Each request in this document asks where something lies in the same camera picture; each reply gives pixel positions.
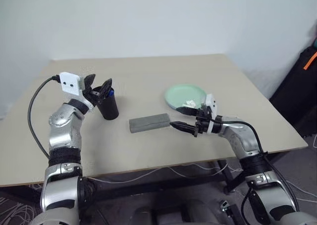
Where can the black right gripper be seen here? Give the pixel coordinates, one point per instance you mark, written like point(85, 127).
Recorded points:
point(203, 122)

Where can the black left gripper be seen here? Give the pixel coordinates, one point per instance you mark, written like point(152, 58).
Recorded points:
point(95, 95)

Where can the mint green plate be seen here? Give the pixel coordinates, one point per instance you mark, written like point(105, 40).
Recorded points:
point(183, 92)

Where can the black plastic cup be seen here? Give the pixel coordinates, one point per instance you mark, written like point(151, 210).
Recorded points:
point(110, 109)

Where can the grey glasses case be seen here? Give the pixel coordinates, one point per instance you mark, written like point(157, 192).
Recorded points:
point(148, 123)

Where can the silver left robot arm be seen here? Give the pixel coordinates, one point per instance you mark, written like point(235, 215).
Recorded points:
point(62, 133)

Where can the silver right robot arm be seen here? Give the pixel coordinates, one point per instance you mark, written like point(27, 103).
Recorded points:
point(237, 138)

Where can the white crumpled tissue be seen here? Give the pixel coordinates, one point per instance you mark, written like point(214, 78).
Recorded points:
point(189, 103)

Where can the small black silver floor device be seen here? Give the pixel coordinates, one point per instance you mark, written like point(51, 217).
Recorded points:
point(225, 205)

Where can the large black bag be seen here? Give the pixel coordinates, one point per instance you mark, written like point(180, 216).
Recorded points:
point(292, 98)

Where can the teal round object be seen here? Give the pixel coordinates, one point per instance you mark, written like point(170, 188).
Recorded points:
point(315, 43)

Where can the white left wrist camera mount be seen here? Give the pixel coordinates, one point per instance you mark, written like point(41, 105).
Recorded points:
point(69, 82)

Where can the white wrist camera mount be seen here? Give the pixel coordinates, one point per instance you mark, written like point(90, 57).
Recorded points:
point(69, 82)
point(212, 103)

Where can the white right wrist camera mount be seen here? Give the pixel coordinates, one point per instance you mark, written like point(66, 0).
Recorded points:
point(212, 103)

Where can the black metal table frame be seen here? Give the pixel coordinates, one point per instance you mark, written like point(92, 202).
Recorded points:
point(229, 178)

